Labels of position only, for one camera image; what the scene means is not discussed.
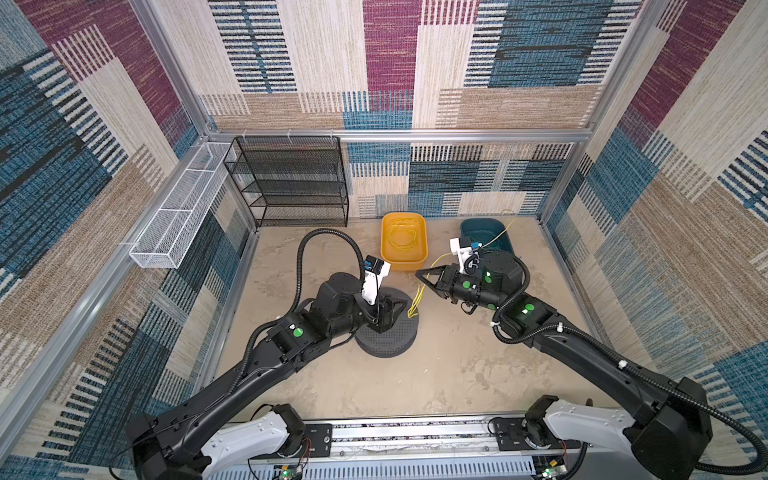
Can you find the aluminium rail front frame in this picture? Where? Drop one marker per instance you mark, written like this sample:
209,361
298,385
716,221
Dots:
432,447

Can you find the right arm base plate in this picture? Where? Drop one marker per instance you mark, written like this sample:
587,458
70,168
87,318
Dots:
519,434

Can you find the black wire mesh shelf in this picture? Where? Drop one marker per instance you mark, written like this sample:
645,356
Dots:
290,181

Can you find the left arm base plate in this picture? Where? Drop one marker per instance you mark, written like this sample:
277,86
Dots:
314,441

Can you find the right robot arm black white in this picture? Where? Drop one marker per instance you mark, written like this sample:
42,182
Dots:
671,421

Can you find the dark grey cable spool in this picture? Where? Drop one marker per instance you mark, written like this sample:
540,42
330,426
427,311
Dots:
395,341

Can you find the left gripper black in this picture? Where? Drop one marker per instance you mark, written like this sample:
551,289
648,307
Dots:
386,319

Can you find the yellow plastic tray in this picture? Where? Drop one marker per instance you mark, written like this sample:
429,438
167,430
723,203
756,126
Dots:
404,241

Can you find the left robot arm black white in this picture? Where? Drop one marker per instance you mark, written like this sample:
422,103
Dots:
194,440

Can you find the white wire mesh basket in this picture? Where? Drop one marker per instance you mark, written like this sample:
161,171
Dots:
165,241

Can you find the teal plastic tray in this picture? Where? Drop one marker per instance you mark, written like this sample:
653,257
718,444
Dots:
490,233

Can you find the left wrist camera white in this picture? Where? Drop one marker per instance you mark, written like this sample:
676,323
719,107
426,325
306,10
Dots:
375,271

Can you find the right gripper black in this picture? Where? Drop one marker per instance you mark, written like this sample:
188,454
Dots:
444,285

